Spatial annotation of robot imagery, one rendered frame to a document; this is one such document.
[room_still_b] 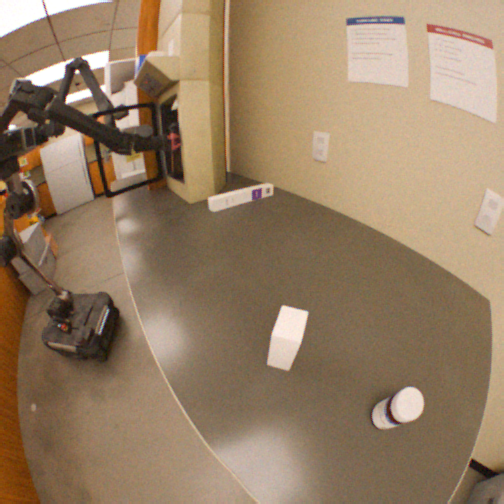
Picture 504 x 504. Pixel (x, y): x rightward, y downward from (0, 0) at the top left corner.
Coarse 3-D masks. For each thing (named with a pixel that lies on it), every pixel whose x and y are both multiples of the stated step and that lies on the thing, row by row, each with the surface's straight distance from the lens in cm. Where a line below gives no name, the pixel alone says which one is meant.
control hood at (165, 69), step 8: (152, 56) 78; (160, 56) 78; (168, 56) 78; (176, 56) 79; (144, 64) 81; (152, 64) 77; (160, 64) 77; (168, 64) 77; (176, 64) 78; (144, 72) 86; (152, 72) 82; (160, 72) 77; (168, 72) 76; (176, 72) 77; (136, 80) 100; (160, 80) 83; (168, 80) 78; (176, 80) 77; (160, 88) 89; (152, 96) 104
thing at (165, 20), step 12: (168, 0) 114; (180, 0) 95; (192, 0) 95; (204, 0) 97; (216, 0) 108; (168, 12) 107; (180, 12) 90; (192, 12) 91; (204, 12) 94; (216, 12) 104; (168, 24) 102; (216, 24) 101
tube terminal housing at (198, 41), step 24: (192, 24) 87; (192, 48) 83; (216, 48) 95; (192, 72) 79; (216, 72) 91; (168, 96) 89; (192, 96) 77; (216, 96) 89; (192, 120) 76; (216, 120) 87; (192, 144) 76; (216, 144) 86; (192, 168) 77; (216, 168) 85; (192, 192) 79; (216, 192) 86
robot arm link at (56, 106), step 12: (36, 108) 71; (48, 108) 73; (60, 108) 73; (72, 108) 76; (36, 120) 73; (60, 120) 75; (72, 120) 74; (84, 120) 75; (96, 120) 78; (84, 132) 78; (96, 132) 77; (108, 132) 79; (120, 132) 83; (108, 144) 81; (120, 144) 80
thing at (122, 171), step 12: (144, 108) 103; (108, 120) 99; (120, 120) 100; (132, 120) 101; (144, 120) 102; (132, 132) 100; (120, 156) 99; (132, 156) 100; (144, 156) 101; (108, 168) 98; (120, 168) 99; (132, 168) 100; (144, 168) 102; (156, 168) 104; (108, 180) 99; (120, 180) 100; (132, 180) 101; (144, 180) 103
